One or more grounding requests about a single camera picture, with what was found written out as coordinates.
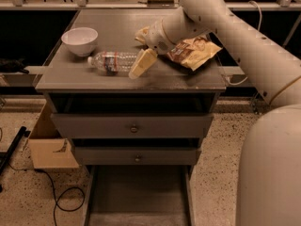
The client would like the brown yellow chip bag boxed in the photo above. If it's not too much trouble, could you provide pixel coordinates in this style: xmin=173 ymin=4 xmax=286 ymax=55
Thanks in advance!
xmin=135 ymin=25 xmax=223 ymax=72

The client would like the black device on ledge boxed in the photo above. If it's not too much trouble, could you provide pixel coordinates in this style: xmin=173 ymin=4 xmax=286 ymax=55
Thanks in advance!
xmin=147 ymin=0 xmax=175 ymax=8

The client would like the black bar on floor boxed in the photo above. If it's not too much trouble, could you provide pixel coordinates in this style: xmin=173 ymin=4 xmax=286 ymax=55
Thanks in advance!
xmin=0 ymin=126 xmax=27 ymax=175

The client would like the grey middle drawer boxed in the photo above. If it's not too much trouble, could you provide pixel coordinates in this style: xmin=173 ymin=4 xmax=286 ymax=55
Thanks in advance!
xmin=73 ymin=147 xmax=200 ymax=165

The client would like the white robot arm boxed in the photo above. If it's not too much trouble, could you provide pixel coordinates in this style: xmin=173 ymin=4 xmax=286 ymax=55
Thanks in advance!
xmin=129 ymin=0 xmax=301 ymax=226

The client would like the black floor cable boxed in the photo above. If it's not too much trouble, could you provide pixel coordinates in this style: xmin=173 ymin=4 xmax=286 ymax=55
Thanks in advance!
xmin=7 ymin=162 xmax=87 ymax=226

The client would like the black cloth on rail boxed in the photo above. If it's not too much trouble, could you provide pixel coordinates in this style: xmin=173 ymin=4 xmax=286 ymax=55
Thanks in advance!
xmin=0 ymin=58 xmax=29 ymax=74

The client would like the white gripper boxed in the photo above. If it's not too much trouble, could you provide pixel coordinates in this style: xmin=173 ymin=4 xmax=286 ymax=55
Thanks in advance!
xmin=129 ymin=20 xmax=173 ymax=79

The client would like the cardboard box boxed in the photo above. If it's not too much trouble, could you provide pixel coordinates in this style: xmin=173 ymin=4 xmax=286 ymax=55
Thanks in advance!
xmin=28 ymin=104 xmax=79 ymax=170

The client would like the white ceramic bowl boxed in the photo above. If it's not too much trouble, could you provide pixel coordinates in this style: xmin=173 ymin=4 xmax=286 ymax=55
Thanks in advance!
xmin=61 ymin=27 xmax=98 ymax=57

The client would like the white hanging cable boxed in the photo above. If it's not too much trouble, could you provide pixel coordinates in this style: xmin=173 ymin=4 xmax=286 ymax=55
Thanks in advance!
xmin=224 ymin=0 xmax=263 ymax=87

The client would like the clear plastic water bottle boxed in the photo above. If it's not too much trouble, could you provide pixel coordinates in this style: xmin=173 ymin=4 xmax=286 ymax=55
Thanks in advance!
xmin=87 ymin=52 xmax=137 ymax=75

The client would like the grey top drawer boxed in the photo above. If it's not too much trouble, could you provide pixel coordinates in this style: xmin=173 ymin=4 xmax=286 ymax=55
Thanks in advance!
xmin=51 ymin=113 xmax=213 ymax=138

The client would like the grey open bottom drawer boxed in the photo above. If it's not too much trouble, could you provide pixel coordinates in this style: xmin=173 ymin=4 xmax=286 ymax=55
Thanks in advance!
xmin=81 ymin=166 xmax=195 ymax=226

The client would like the grey wooden drawer cabinet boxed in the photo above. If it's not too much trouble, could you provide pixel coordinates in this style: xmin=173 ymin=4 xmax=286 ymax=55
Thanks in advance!
xmin=35 ymin=8 xmax=227 ymax=168

